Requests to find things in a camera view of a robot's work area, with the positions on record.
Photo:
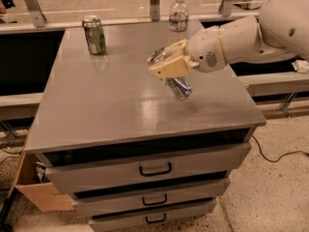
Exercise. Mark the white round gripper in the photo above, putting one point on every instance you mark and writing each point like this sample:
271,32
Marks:
205,51

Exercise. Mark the crushed silver redbull can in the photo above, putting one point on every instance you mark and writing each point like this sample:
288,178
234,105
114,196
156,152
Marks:
178,85

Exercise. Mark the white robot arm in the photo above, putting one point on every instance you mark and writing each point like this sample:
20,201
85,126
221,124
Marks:
279,32

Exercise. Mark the green soda can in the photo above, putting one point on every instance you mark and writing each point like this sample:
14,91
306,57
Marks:
94,34

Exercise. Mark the clear plastic water bottle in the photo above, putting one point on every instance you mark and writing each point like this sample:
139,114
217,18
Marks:
177,21

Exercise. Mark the grey side shelf right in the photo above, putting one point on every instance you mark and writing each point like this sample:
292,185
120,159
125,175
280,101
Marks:
278,83

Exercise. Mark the grey side shelf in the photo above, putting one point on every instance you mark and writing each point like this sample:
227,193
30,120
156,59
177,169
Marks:
19,106
278,83

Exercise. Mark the grey drawer cabinet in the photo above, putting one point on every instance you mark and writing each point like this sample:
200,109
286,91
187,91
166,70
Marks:
109,107

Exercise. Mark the grey side shelf left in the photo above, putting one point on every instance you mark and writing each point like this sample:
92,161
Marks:
19,106

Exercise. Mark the top grey drawer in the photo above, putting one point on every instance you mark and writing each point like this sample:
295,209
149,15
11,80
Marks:
150,168

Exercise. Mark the grey drawer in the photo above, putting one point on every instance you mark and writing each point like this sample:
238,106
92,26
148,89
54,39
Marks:
150,168
132,200
192,209

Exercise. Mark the middle grey drawer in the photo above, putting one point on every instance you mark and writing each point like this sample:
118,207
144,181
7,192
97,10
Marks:
132,200

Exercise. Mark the bottom grey drawer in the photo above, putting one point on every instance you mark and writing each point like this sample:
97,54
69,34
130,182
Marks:
192,209

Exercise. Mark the brown cardboard box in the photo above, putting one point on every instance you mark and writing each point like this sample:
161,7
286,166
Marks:
44,196

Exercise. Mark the black top drawer handle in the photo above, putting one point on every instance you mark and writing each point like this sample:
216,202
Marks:
165,169

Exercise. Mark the black drawer handle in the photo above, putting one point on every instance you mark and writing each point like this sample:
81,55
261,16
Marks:
165,169
155,219
154,200

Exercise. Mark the black middle drawer handle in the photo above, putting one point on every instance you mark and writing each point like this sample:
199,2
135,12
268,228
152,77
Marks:
154,200

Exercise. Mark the metal window frame rail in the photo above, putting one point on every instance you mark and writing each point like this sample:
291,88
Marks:
29,16

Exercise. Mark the black bottom drawer handle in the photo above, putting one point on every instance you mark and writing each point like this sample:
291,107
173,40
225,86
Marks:
155,219

